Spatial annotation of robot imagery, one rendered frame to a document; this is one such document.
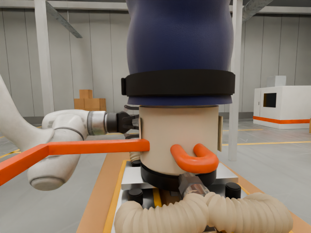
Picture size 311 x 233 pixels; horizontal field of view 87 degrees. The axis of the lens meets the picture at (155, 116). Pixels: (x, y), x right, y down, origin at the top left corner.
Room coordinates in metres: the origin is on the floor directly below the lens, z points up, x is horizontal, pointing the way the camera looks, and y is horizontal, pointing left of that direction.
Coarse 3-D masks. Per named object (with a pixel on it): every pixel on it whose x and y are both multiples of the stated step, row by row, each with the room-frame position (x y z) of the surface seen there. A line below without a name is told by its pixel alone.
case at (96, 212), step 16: (112, 160) 0.56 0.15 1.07; (112, 176) 0.45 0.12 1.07; (240, 176) 0.44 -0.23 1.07; (96, 192) 0.37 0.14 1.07; (112, 192) 0.37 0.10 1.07; (160, 192) 0.36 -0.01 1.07; (96, 208) 0.31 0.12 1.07; (80, 224) 0.27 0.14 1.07; (96, 224) 0.27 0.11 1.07; (304, 224) 0.26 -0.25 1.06
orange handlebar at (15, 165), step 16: (48, 144) 0.29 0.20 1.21; (64, 144) 0.30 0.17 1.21; (80, 144) 0.30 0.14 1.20; (96, 144) 0.30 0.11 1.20; (112, 144) 0.30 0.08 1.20; (128, 144) 0.30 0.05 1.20; (144, 144) 0.31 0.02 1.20; (176, 144) 0.28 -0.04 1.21; (16, 160) 0.22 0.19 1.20; (32, 160) 0.25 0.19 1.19; (176, 160) 0.23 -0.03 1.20; (192, 160) 0.21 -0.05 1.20; (208, 160) 0.21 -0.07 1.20; (0, 176) 0.19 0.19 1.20
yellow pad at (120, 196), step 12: (120, 180) 0.39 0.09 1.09; (120, 192) 0.33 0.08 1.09; (132, 192) 0.29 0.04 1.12; (144, 192) 0.33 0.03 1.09; (156, 192) 0.33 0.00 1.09; (120, 204) 0.29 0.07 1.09; (144, 204) 0.29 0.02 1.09; (156, 204) 0.29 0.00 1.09; (108, 216) 0.26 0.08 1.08; (108, 228) 0.24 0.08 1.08
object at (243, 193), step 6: (210, 186) 0.35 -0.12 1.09; (216, 186) 0.35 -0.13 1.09; (222, 186) 0.35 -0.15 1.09; (228, 186) 0.30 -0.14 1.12; (234, 186) 0.30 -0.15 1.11; (240, 186) 0.30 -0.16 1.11; (216, 192) 0.32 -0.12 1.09; (222, 192) 0.32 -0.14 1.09; (228, 192) 0.30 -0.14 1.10; (234, 192) 0.29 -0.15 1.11; (240, 192) 0.30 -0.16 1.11; (246, 192) 0.33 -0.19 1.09; (240, 198) 0.30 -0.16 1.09
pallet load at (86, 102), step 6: (84, 90) 7.36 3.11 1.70; (90, 90) 7.67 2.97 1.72; (84, 96) 7.36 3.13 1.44; (90, 96) 7.62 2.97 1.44; (78, 102) 6.76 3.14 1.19; (84, 102) 6.82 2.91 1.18; (90, 102) 6.79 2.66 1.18; (96, 102) 6.81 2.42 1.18; (102, 102) 7.38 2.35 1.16; (78, 108) 6.76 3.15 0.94; (84, 108) 6.78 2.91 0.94; (90, 108) 6.79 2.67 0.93; (96, 108) 6.81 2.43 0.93; (102, 108) 7.30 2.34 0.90
